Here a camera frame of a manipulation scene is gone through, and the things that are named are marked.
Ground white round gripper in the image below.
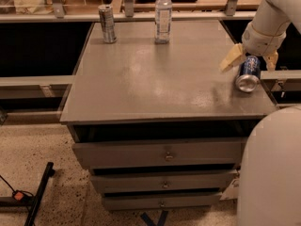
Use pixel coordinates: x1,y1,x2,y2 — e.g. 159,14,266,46
219,23,286,73

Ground blue pepsi can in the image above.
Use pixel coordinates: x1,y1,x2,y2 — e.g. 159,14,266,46
235,56,261,93

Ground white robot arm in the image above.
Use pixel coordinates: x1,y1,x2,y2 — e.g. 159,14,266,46
220,0,301,226

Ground silver slim can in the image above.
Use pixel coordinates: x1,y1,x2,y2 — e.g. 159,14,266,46
98,5,117,43

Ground top grey drawer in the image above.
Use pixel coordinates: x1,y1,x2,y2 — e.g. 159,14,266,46
72,137,246,169

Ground grey drawer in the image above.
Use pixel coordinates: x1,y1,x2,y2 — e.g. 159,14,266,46
91,169,235,194
72,137,246,169
102,192,222,211

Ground clear plastic water bottle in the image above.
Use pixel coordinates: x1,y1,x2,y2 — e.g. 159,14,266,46
155,0,172,44

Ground grey drawer cabinet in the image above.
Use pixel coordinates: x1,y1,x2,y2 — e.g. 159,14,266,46
61,21,275,211

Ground middle grey drawer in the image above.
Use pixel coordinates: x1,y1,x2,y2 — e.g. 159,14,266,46
91,169,235,194

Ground bottom grey drawer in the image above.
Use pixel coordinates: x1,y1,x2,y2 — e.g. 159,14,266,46
102,192,222,211

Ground black metal stand leg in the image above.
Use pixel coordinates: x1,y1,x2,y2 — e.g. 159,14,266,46
0,162,55,226

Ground orange cable connector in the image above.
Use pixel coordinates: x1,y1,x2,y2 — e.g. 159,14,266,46
12,190,33,202

